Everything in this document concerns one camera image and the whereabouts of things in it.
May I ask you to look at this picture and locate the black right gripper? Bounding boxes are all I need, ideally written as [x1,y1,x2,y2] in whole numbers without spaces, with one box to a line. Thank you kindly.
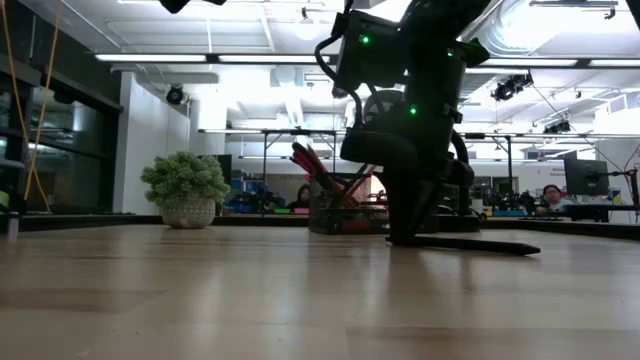
[339,39,491,245]

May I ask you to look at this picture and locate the black pen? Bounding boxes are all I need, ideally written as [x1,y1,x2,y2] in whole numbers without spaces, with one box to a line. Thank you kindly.
[384,235,542,257]

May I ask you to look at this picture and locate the black mesh desk organizer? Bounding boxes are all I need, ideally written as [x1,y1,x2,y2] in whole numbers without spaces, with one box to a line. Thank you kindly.
[308,172,396,235]

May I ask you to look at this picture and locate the black gooseneck desk lamp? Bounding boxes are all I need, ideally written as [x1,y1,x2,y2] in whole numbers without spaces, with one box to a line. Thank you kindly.
[362,89,482,234]

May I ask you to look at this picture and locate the overhead beam with light strips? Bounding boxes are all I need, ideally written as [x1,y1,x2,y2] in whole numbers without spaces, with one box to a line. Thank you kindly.
[94,53,640,69]

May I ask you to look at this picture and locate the person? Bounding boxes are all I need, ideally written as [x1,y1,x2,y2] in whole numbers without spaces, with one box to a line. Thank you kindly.
[542,183,571,211]
[287,183,314,210]

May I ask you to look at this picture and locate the black computer monitor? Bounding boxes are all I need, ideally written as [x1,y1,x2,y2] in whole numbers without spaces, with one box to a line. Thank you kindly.
[563,158,610,197]

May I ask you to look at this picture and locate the green plant in white pot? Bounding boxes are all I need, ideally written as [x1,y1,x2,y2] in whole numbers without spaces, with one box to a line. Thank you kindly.
[140,151,232,230]

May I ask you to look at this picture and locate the black background workstation frame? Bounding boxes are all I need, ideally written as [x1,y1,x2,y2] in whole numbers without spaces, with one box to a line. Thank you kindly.
[198,128,516,176]

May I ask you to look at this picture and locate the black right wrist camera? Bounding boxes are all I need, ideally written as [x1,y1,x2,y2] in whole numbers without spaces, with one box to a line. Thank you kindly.
[333,10,407,90]

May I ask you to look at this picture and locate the yellow cable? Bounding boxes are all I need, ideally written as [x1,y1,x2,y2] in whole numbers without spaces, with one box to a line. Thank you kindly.
[0,0,64,216]

